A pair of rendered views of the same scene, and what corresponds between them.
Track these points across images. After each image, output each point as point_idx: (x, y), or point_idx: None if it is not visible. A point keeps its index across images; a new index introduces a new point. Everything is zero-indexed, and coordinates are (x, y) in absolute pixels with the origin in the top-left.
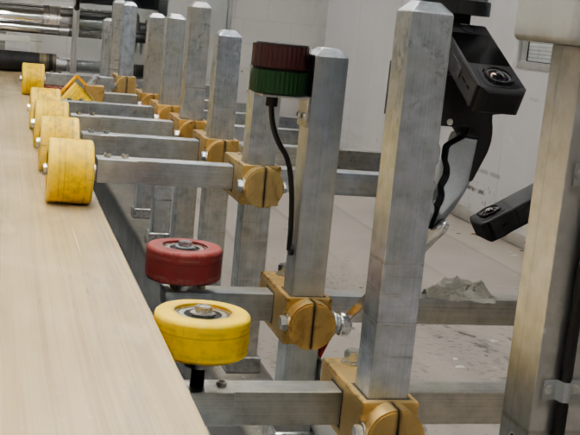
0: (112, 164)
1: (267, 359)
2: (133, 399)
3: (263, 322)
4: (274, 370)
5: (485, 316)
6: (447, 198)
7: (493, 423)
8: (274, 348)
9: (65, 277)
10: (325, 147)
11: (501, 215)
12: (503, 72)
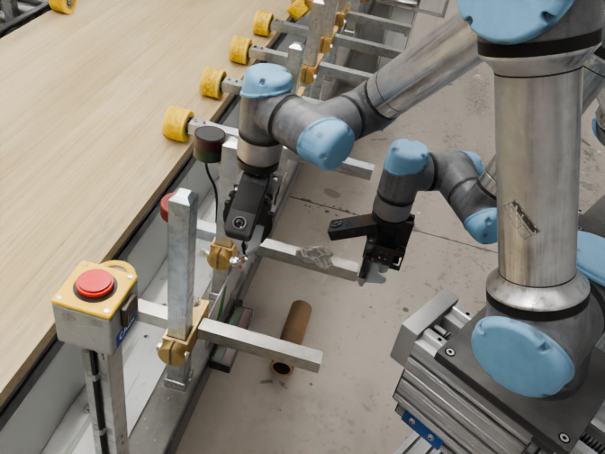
0: (194, 127)
1: (444, 132)
2: (14, 339)
3: (461, 104)
4: (442, 141)
5: (326, 270)
6: (248, 247)
7: (244, 351)
8: (454, 125)
9: (94, 222)
10: (229, 186)
11: (337, 231)
12: (245, 219)
